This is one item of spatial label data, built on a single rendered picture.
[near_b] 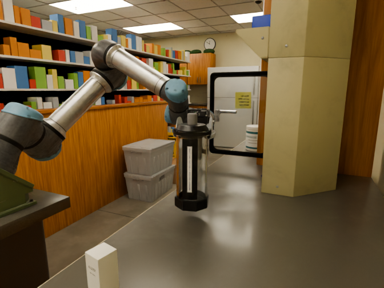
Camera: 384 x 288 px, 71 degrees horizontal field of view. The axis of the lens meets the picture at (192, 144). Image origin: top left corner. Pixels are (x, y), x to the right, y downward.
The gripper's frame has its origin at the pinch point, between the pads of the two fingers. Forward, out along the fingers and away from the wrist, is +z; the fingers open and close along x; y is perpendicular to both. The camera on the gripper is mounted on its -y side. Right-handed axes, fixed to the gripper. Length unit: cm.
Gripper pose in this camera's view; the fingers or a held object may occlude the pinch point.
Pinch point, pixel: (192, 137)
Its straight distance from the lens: 76.2
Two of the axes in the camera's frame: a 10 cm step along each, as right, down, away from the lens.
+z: -1.7, 1.8, -9.7
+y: 0.1, -9.8, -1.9
